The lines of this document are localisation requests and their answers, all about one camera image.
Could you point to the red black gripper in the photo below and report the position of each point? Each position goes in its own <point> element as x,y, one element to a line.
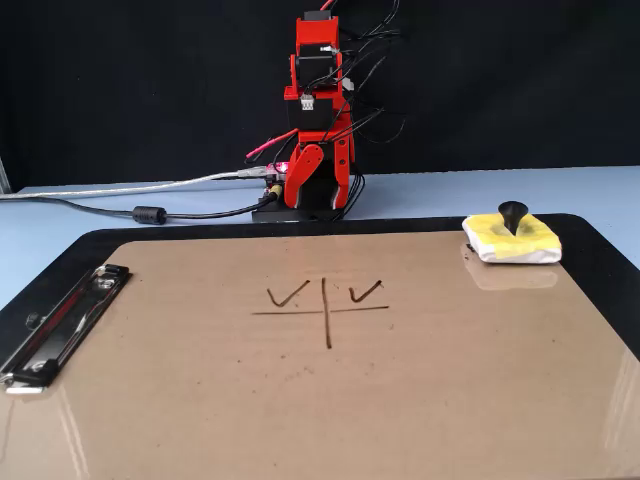
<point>320,187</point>

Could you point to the controller circuit board with led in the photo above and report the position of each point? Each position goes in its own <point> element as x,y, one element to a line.
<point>278,169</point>

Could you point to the brown clipboard board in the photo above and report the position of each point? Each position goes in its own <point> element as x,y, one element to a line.
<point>300,400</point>

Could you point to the black rubber mat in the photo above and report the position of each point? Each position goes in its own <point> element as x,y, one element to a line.
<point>200,232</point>

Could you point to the black backdrop cloth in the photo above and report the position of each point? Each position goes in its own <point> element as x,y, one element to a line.
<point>100,75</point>

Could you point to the silver metal clipboard clip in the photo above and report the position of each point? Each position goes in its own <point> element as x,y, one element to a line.
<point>65,325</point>

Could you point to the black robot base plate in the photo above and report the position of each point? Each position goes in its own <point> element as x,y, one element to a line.
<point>280,215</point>

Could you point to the grey metal post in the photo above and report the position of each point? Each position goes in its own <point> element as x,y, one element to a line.
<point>4,175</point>

